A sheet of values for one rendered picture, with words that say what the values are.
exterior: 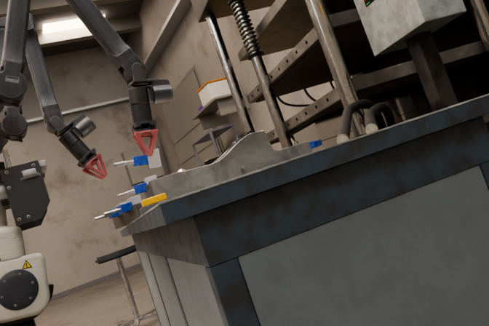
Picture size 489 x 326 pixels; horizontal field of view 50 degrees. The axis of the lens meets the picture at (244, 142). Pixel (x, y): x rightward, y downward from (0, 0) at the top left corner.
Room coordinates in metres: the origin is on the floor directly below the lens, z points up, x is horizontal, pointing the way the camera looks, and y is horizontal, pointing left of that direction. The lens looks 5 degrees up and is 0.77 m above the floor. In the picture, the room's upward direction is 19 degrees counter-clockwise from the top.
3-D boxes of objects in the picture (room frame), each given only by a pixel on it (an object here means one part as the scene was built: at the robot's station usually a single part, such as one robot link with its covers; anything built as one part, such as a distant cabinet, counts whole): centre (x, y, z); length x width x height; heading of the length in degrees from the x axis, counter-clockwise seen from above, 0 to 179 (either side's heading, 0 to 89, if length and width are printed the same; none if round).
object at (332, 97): (2.51, -0.62, 1.01); 1.10 x 0.74 x 0.05; 18
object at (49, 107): (1.79, 0.60, 1.40); 0.11 x 0.06 x 0.43; 25
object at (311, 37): (2.51, -0.62, 1.26); 1.10 x 0.74 x 0.05; 18
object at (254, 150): (1.66, 0.09, 0.87); 0.50 x 0.26 x 0.14; 108
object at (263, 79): (2.55, -0.19, 1.10); 0.05 x 0.05 x 1.30
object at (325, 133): (2.42, -0.51, 0.87); 0.50 x 0.27 x 0.17; 108
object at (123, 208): (1.77, 0.47, 0.85); 0.13 x 0.05 x 0.05; 125
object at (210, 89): (7.56, 0.16, 2.31); 0.47 x 0.39 x 0.26; 25
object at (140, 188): (1.63, 0.37, 0.89); 0.13 x 0.05 x 0.05; 108
